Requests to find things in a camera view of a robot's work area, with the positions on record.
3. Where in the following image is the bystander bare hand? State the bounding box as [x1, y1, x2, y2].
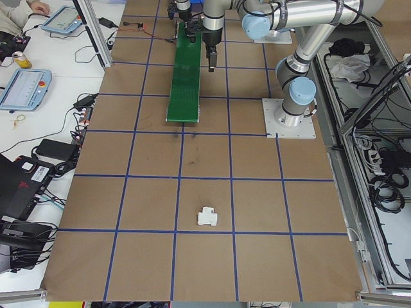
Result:
[31, 0, 51, 14]

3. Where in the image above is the green belt conveyor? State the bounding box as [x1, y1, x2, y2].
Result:
[165, 21, 206, 124]

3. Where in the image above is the blue grey teach pendant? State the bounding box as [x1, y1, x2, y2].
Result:
[0, 69, 53, 112]
[40, 5, 81, 35]

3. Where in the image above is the black plug adapter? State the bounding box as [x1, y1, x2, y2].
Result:
[73, 93, 99, 108]

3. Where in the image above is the black cloth bundle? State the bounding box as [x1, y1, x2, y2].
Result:
[328, 37, 366, 56]

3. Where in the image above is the white crumpled cloth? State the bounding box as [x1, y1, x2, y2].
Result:
[330, 53, 372, 84]

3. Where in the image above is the power strip with red switches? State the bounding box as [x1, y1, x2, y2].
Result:
[71, 105, 94, 142]

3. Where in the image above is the white circuit breaker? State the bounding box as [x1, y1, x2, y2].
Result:
[197, 207, 221, 227]

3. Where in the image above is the yellow drink can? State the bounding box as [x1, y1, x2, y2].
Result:
[12, 51, 33, 69]

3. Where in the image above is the black electronics board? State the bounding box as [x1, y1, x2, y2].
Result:
[0, 33, 32, 64]

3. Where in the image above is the large black power brick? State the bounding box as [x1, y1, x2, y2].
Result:
[34, 138, 80, 160]

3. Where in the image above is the white power strip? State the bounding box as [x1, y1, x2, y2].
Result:
[365, 149, 386, 176]

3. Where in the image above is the black computer with red logo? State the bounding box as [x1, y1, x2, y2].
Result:
[0, 153, 54, 222]

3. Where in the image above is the black flat docking device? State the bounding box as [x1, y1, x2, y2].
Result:
[0, 221, 58, 273]

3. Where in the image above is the red conveyor power wire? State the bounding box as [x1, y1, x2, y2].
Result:
[117, 25, 177, 42]

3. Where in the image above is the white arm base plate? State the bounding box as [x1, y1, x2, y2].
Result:
[252, 30, 293, 45]
[261, 98, 317, 141]

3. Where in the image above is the aluminium profile post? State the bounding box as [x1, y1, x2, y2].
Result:
[73, 0, 112, 68]

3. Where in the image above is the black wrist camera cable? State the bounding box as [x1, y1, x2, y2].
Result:
[239, 0, 385, 28]

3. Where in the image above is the black box in cables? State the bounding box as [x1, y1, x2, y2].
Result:
[380, 149, 402, 167]

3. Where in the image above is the V-shaped metal bar frame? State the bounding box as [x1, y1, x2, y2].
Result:
[313, 17, 411, 298]

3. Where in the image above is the black cable coil bundle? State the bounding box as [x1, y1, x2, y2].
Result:
[369, 175, 408, 214]

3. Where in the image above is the grey metal bracket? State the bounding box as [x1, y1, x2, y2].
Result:
[354, 240, 372, 264]

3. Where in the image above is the aluminium corner bracket bar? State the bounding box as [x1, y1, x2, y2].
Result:
[0, 288, 49, 304]
[354, 289, 411, 302]

